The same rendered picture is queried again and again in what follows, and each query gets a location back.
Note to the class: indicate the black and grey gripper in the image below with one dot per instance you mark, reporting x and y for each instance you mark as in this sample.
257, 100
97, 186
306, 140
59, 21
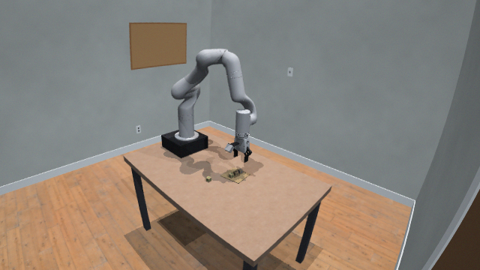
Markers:
243, 146

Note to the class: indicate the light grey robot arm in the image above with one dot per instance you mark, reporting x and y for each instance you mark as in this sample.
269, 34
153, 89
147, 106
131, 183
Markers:
244, 117

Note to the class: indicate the tan flat mat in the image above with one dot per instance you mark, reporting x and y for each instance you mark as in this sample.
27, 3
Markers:
237, 179

